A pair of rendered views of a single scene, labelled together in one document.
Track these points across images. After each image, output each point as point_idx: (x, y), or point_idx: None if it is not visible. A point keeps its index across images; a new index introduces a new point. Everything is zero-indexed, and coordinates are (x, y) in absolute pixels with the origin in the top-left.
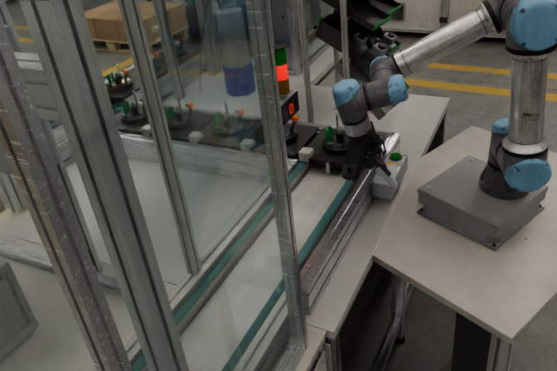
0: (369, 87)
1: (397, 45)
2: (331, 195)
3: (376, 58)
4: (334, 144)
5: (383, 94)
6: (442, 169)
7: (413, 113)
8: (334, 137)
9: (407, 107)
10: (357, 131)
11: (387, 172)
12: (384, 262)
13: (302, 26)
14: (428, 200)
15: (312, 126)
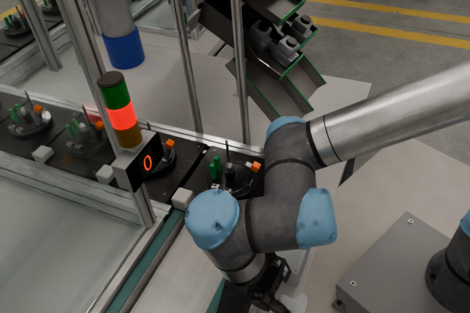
0: (258, 219)
1: (312, 33)
2: (213, 274)
3: (278, 121)
4: (222, 184)
5: (287, 239)
6: (365, 212)
7: (328, 107)
8: (223, 169)
9: (321, 96)
10: (237, 278)
11: None
12: None
13: (177, 10)
14: (350, 302)
15: (198, 139)
